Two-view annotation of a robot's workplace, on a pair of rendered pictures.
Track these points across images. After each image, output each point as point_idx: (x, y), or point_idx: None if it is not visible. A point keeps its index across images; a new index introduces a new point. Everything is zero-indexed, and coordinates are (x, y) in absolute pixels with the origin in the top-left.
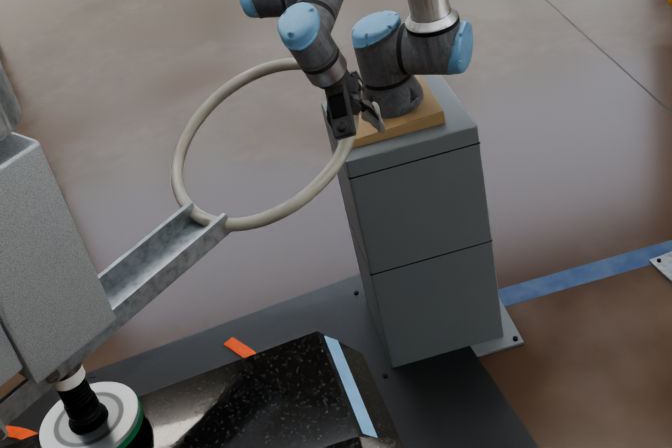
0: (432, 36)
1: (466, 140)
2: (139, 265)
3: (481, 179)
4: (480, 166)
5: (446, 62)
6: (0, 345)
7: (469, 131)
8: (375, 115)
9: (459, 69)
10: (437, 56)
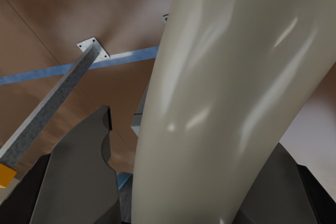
0: (123, 222)
1: (141, 117)
2: None
3: (145, 91)
4: (142, 99)
5: (123, 188)
6: None
7: (136, 123)
8: (22, 187)
9: (117, 177)
10: (129, 197)
